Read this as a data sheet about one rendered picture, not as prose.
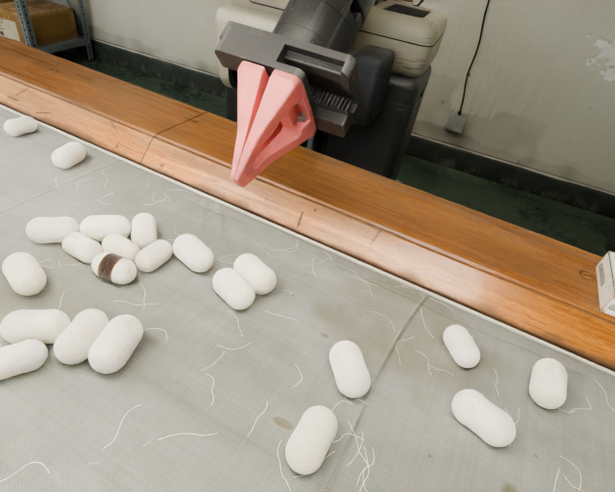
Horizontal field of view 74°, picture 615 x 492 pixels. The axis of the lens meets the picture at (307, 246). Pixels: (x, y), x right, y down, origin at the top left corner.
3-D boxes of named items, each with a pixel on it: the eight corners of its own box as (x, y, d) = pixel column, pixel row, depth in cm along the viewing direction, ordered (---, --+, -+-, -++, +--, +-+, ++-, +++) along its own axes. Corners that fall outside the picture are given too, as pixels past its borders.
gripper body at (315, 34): (344, 80, 26) (391, -14, 27) (213, 40, 29) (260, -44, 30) (352, 132, 32) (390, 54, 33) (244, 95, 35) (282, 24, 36)
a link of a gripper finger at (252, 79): (282, 188, 25) (348, 61, 26) (187, 150, 27) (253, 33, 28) (305, 222, 31) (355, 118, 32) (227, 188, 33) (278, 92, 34)
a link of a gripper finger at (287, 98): (249, 175, 25) (314, 51, 27) (159, 139, 27) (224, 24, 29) (277, 210, 32) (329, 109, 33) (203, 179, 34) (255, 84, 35)
